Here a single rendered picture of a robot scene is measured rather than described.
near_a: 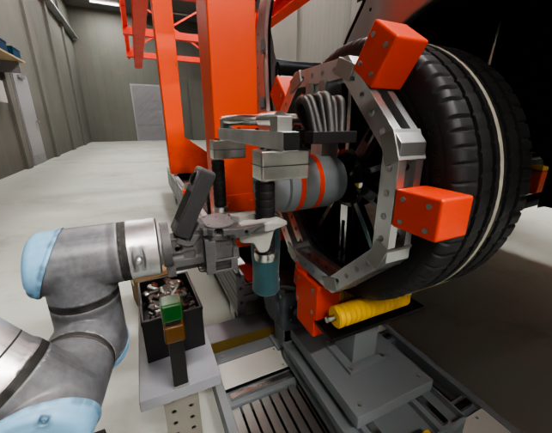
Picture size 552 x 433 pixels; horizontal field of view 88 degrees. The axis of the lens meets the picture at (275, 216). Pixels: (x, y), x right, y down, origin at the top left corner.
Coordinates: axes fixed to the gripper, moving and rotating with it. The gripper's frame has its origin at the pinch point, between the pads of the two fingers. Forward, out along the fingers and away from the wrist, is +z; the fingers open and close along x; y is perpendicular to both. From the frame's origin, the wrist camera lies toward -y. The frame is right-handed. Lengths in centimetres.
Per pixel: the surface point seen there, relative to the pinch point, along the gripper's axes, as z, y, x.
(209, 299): 5, 83, -104
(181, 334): -18.3, 24.2, -5.5
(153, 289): -22.8, 26.5, -29.9
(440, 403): 55, 68, 6
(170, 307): -19.8, 17.5, -5.4
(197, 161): 28, 20, -248
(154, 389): -25.0, 37.9, -7.8
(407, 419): 41, 68, 5
